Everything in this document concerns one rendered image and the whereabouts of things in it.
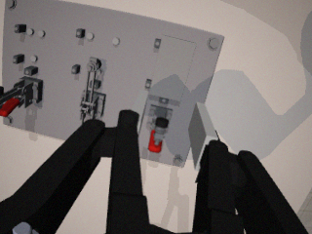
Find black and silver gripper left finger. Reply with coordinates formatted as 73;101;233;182
0;90;151;234

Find grey rectangular plate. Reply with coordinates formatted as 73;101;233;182
149;35;197;101

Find grey fixture plate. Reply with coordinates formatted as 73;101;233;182
2;0;224;168

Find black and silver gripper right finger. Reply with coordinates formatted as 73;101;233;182
188;101;309;234

